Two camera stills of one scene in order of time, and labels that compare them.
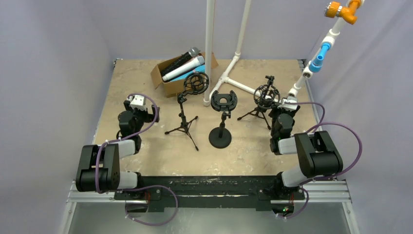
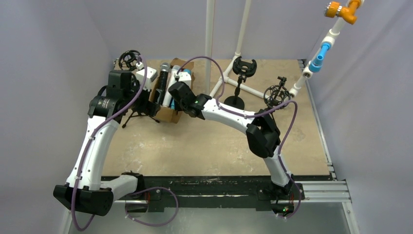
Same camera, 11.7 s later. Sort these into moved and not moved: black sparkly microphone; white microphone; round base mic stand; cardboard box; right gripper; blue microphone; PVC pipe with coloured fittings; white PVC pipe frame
Moved: cardboard box; blue microphone; round base mic stand; white microphone; right gripper; black sparkly microphone
Not moved: PVC pipe with coloured fittings; white PVC pipe frame
